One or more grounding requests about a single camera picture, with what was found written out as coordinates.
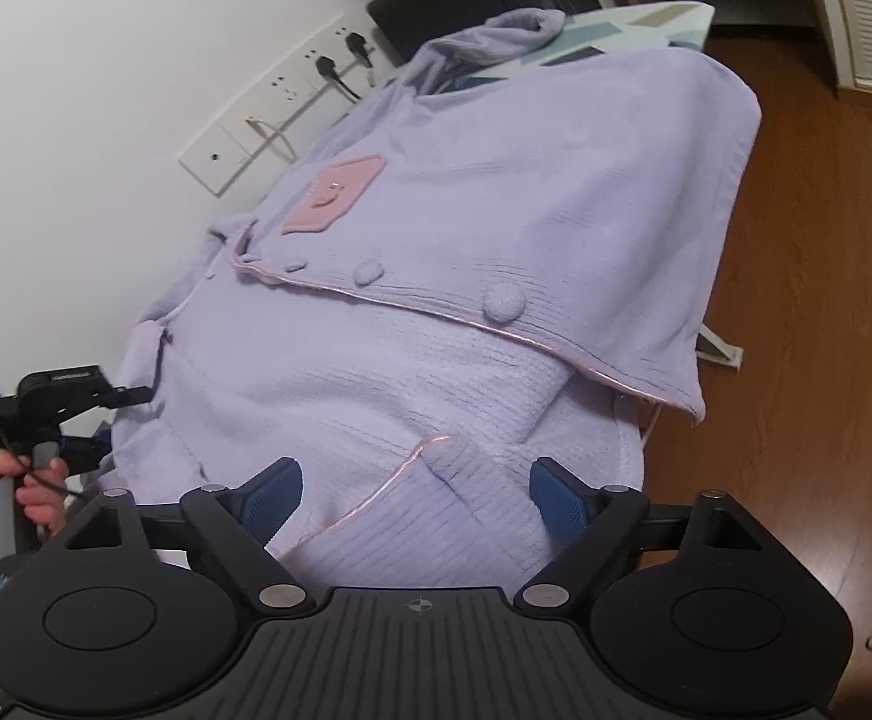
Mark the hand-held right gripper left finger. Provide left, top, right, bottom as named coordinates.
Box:
left=65, top=456, right=317, bottom=612

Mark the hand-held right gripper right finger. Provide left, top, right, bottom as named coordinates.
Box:
left=511, top=456, right=774, bottom=612

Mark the lavender fleece pajama top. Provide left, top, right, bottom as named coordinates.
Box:
left=95, top=7, right=763, bottom=590

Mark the person's left hand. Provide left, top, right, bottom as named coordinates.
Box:
left=0, top=452, right=71, bottom=552

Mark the black power plug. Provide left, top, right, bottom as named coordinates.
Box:
left=314, top=52, right=362, bottom=102
left=346, top=30, right=377, bottom=87

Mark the black storage box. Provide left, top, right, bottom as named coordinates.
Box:
left=367, top=0, right=594, bottom=65

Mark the white wall socket panel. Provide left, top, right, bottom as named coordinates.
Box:
left=177, top=11, right=399, bottom=200

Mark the white plug cable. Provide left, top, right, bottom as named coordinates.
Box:
left=241, top=114, right=296, bottom=163

